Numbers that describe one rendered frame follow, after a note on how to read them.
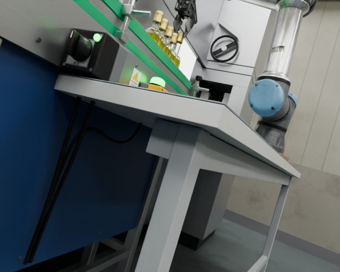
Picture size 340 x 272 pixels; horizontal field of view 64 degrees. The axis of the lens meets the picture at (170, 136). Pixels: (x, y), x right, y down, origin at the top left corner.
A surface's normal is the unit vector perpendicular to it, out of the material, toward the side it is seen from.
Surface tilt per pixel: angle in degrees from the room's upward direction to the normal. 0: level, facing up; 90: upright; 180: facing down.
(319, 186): 90
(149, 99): 90
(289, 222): 90
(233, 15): 90
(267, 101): 99
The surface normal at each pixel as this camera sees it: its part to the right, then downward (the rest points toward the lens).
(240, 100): -0.36, -0.15
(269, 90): -0.59, -0.04
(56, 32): 0.89, 0.25
